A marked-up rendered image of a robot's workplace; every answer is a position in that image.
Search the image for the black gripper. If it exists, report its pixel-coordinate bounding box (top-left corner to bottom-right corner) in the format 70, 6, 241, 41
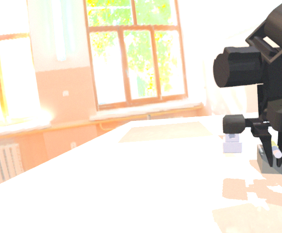
222, 83, 282, 167

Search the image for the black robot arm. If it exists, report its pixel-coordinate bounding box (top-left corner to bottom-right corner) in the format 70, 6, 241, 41
213, 3, 282, 132

